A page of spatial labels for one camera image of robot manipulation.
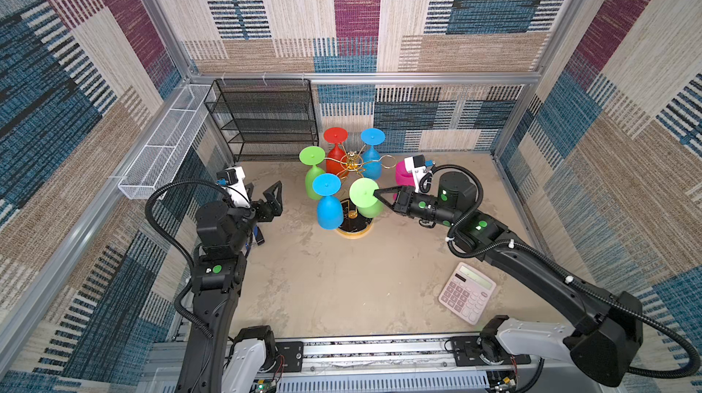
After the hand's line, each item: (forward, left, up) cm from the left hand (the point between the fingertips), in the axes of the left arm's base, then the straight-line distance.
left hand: (266, 180), depth 68 cm
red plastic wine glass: (+10, -17, -4) cm, 20 cm away
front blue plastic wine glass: (0, -15, -13) cm, 19 cm away
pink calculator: (-18, -55, -32) cm, 66 cm away
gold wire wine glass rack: (+6, -22, -33) cm, 40 cm away
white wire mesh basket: (+4, +31, -1) cm, 31 cm away
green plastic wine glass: (-3, -23, -2) cm, 24 cm away
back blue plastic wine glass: (+17, -28, -13) cm, 35 cm away
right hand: (-5, -27, -2) cm, 27 cm away
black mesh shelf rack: (+45, +12, -16) cm, 49 cm away
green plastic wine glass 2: (+12, -10, -4) cm, 16 cm away
